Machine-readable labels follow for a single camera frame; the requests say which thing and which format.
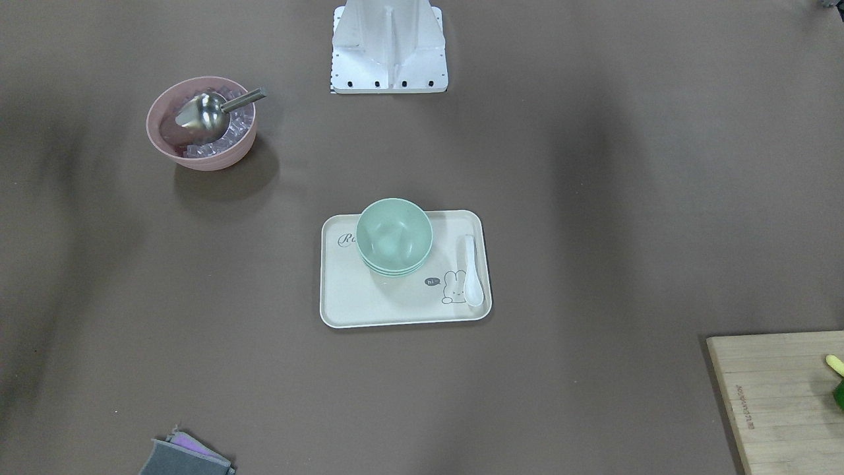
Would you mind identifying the beige serving tray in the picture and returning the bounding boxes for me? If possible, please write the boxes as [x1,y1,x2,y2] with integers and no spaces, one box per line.
[319,210,493,329]

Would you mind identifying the pink bowl with ice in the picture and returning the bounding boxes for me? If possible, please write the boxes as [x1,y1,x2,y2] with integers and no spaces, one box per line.
[145,76,268,171]

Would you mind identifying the green bowl on tray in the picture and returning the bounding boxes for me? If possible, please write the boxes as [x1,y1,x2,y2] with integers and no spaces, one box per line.
[363,261,422,278]

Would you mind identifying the bamboo cutting board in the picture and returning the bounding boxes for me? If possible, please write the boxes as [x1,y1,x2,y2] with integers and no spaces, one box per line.
[706,331,843,474]

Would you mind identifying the metal scoop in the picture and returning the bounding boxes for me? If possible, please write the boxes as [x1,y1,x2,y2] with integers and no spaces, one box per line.
[171,88,266,146]

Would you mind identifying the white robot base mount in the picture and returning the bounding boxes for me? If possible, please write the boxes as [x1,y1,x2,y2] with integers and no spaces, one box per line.
[330,1,449,94]

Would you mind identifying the green lime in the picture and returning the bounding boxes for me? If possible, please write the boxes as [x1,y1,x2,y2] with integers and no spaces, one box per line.
[832,379,844,411]

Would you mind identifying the yellow plastic knife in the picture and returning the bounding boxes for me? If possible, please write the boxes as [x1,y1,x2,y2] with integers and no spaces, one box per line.
[825,354,844,378]

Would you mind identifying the grey folded cloth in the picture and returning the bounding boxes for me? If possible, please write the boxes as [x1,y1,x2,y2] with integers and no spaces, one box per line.
[139,429,236,474]

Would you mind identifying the white ceramic spoon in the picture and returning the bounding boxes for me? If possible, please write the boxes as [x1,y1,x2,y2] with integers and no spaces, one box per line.
[464,234,485,307]

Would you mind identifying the green bowl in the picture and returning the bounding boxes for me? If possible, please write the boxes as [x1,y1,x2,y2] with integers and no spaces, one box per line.
[363,261,422,278]
[359,255,428,270]
[355,198,434,269]

